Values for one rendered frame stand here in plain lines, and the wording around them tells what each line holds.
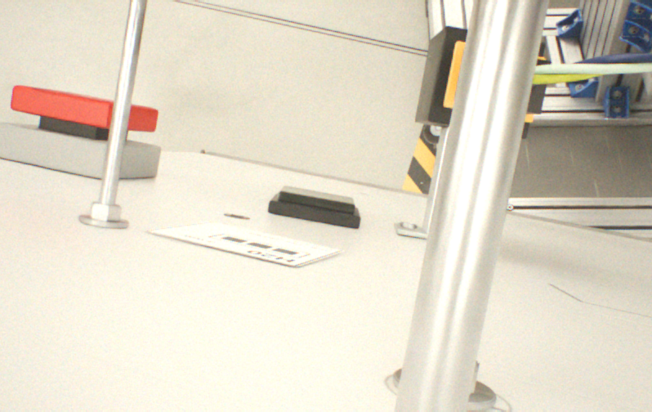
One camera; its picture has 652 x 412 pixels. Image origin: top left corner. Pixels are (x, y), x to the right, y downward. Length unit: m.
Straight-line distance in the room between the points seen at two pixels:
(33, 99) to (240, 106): 1.61
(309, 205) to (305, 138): 1.55
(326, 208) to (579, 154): 1.28
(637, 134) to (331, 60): 0.79
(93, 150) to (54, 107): 0.03
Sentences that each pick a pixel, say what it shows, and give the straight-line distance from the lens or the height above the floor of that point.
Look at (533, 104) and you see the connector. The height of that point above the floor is 1.14.
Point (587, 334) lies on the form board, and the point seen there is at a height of 1.17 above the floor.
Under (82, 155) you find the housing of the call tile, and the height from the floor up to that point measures 1.10.
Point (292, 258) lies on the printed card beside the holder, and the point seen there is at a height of 1.16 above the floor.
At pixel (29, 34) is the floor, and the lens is 2.37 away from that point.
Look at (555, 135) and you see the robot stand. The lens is 1.64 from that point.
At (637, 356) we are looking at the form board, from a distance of 0.22.
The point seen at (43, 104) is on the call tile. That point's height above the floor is 1.11.
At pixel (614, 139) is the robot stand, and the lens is 1.66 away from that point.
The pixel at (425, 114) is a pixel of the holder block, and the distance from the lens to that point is 0.36.
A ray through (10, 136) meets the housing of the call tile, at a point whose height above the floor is 1.10.
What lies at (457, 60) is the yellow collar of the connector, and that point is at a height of 1.14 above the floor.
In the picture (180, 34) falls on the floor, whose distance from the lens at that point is 2.24.
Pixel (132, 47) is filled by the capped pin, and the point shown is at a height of 1.21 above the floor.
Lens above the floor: 1.36
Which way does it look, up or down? 50 degrees down
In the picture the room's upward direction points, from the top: 4 degrees counter-clockwise
